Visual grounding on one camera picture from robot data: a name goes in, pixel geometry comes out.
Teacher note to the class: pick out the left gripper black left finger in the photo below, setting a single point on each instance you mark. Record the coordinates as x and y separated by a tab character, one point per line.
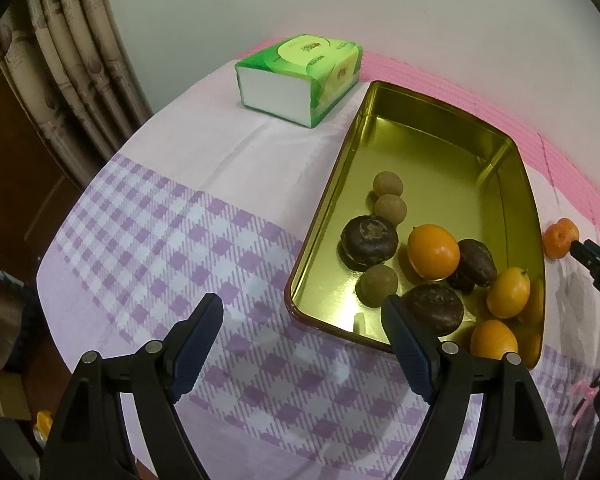
88	439

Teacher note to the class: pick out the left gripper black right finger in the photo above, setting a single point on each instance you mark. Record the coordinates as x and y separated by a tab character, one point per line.
513	438

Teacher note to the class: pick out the orange tangerine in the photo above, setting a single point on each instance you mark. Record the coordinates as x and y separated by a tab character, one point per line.
558	237

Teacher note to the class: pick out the yellow orange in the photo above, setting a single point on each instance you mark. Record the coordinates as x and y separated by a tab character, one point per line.
509	293
433	252
492	339

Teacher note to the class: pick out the brown longan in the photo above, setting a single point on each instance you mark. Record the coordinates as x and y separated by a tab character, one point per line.
387	183
390	207
375	285

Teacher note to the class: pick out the dark brown mangosteen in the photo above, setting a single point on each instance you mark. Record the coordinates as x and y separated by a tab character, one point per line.
368	240

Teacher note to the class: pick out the dark mangosteen in tin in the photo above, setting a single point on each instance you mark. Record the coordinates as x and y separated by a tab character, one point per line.
436	307
476	267

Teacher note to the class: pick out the red gold toffee tin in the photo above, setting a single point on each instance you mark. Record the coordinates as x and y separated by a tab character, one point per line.
458	172

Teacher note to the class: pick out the pink purple checked tablecloth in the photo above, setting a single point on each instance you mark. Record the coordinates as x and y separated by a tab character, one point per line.
210	197

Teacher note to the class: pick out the green tissue pack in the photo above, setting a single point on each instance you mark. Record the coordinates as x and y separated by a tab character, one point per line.
299	79

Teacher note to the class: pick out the beige patterned curtain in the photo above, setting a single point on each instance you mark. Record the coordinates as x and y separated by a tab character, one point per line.
66	67

